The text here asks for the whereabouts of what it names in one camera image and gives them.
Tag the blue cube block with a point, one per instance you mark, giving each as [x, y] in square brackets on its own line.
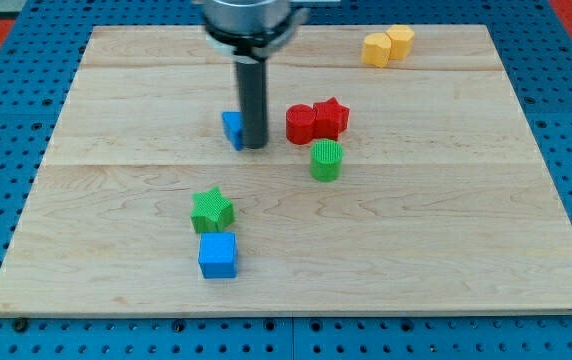
[217, 257]

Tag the red cylinder block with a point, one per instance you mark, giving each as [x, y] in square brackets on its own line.
[300, 124]

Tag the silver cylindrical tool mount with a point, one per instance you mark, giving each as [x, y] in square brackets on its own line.
[251, 31]

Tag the light wooden board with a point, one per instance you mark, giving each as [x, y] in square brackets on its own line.
[443, 207]

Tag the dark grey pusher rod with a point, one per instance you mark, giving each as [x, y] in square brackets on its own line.
[252, 96]

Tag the red star block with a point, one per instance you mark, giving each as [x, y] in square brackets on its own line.
[331, 119]

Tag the green star block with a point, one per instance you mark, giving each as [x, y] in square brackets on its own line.
[212, 212]

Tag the green cylinder block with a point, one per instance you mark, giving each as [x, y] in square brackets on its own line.
[326, 160]

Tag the yellow hexagon block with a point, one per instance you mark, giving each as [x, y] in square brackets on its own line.
[402, 40]

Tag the blue triangle block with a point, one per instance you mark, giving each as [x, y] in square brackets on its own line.
[233, 130]

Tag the yellow heart block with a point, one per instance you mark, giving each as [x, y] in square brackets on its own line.
[376, 49]

